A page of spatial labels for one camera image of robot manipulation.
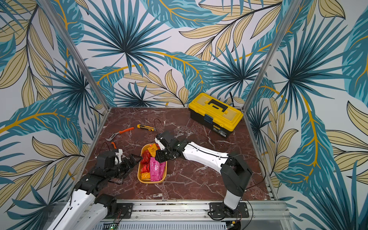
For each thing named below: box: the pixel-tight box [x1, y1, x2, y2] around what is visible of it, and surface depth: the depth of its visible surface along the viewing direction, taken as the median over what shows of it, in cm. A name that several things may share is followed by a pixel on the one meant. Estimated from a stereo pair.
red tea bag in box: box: [140, 160, 150, 174], surface depth 83 cm
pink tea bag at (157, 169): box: [149, 157, 166, 182], surface depth 82 cm
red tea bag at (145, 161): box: [140, 149, 152, 171], surface depth 84 cm
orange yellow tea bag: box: [147, 143, 159, 158], surface depth 87 cm
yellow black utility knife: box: [137, 124, 156, 132], surface depth 108 cm
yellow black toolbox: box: [188, 92, 244, 138], surface depth 100 cm
